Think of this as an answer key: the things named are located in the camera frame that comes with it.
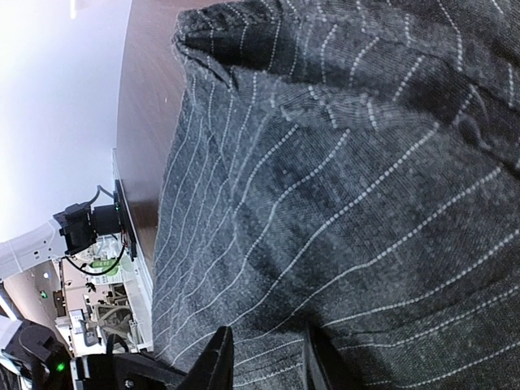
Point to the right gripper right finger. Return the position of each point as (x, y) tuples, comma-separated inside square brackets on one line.
[(322, 364)]

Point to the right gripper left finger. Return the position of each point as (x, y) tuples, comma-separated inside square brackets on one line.
[(213, 370)]

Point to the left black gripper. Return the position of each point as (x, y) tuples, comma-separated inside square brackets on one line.
[(45, 361)]

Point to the black pinstriped shirt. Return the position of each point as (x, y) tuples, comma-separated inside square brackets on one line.
[(351, 164)]

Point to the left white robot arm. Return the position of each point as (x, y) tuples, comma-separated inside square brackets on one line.
[(29, 250)]

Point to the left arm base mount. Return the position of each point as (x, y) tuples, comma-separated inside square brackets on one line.
[(106, 214)]

